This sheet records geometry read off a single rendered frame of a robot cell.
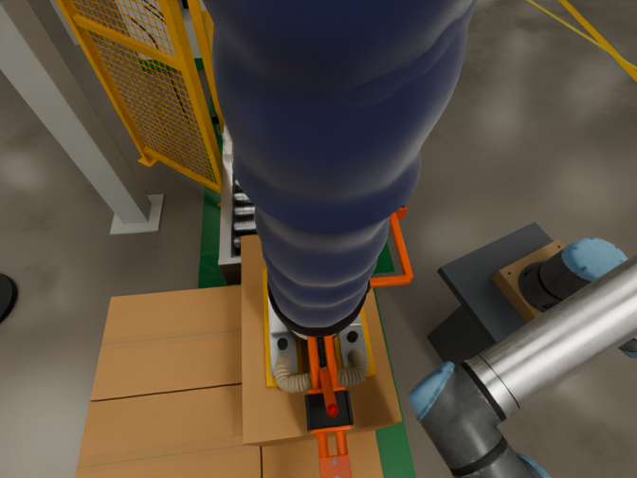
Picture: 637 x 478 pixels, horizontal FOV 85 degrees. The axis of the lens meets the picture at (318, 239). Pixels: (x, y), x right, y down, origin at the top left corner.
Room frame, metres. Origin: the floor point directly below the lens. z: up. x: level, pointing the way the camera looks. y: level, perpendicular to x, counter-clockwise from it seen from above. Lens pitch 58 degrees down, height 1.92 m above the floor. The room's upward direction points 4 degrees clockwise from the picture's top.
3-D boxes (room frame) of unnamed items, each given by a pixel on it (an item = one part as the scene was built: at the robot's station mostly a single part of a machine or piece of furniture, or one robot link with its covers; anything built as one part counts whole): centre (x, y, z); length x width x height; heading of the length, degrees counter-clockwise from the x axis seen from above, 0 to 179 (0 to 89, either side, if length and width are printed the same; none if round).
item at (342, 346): (0.34, -0.10, 0.97); 0.34 x 0.10 x 0.05; 10
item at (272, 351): (0.31, 0.09, 0.97); 0.34 x 0.10 x 0.05; 10
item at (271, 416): (0.33, 0.01, 0.75); 0.60 x 0.40 x 0.40; 11
